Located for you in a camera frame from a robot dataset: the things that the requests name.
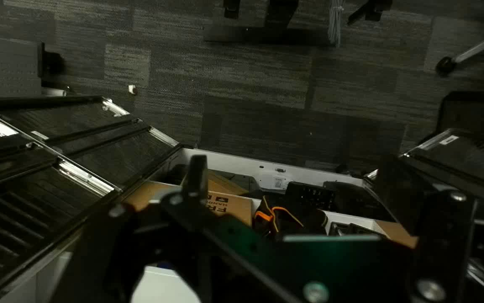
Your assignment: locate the white shelf unit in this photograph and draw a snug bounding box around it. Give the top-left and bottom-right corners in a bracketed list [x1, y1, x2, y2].
[152, 147, 407, 238]

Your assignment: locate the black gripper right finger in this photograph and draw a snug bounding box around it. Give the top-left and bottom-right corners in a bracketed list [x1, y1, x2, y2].
[374, 158, 480, 303]

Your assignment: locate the chrome wire rack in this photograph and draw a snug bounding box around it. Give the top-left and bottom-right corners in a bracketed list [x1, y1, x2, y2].
[0, 94, 184, 303]

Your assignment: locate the grey tripod leg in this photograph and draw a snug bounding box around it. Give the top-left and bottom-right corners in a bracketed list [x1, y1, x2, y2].
[434, 24, 484, 78]

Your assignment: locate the orange thin cable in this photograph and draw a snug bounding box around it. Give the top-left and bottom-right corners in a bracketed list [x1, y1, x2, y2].
[253, 195, 307, 236]

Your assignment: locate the black floor bracket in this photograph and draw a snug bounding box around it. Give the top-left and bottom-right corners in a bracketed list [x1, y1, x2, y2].
[38, 41, 70, 89]

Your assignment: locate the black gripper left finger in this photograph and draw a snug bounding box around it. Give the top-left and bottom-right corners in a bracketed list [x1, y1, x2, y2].
[107, 153, 290, 303]

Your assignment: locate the dark metal rack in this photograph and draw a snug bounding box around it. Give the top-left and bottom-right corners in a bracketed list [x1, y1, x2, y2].
[401, 126, 484, 226]

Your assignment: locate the brown cardboard box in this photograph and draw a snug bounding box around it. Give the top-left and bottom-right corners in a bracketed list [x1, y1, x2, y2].
[123, 170, 256, 227]

